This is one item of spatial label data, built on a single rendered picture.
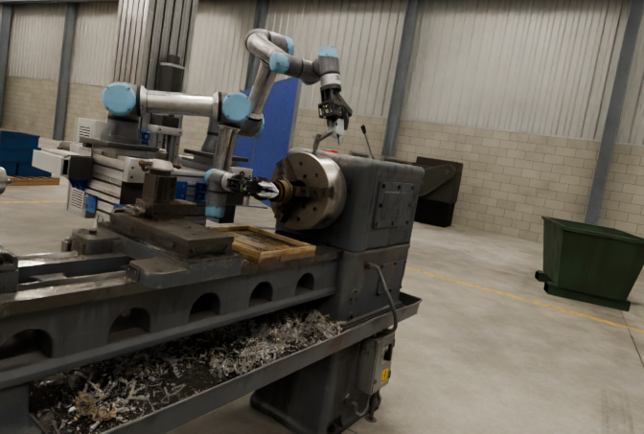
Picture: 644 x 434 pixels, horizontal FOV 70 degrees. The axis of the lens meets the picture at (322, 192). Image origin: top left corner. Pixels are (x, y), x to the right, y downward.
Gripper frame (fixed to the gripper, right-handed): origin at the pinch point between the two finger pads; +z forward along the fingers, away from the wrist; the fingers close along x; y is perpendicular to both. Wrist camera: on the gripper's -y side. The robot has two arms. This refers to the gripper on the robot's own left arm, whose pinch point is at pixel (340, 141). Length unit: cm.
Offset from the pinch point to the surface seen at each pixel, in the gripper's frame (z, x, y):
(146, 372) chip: 67, -31, 66
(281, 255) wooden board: 39.4, -12.4, 24.8
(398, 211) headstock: 26, -5, -51
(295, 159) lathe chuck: 2.7, -22.7, -1.0
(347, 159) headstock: 3.8, -9.1, -18.3
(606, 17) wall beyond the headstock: -372, 70, -1007
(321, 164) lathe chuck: 6.8, -10.4, -1.2
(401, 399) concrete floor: 126, -33, -85
